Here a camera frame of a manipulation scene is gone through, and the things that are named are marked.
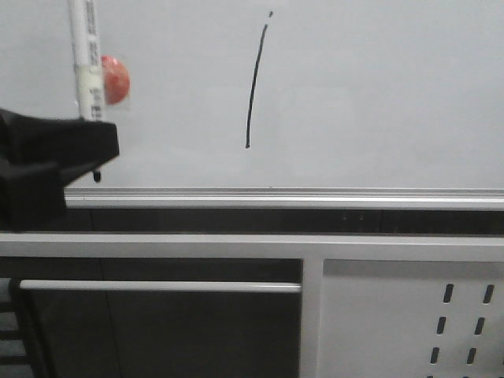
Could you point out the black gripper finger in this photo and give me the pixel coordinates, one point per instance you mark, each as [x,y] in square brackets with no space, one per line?
[32,193]
[75,146]

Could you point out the red round magnet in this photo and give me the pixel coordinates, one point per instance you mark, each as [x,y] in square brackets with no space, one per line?
[116,80]

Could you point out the white whiteboard marker pen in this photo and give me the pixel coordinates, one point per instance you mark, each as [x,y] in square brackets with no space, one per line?
[90,90]

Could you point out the white whiteboard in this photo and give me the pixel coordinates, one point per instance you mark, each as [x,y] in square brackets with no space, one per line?
[360,104]

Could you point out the white perforated pegboard panel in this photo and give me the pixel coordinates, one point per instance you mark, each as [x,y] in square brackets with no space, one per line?
[411,319]

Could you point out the white horizontal rail bar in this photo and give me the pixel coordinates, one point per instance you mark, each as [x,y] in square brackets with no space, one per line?
[172,286]

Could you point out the white metal stand frame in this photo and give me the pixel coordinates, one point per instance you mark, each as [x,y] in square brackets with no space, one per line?
[313,249]

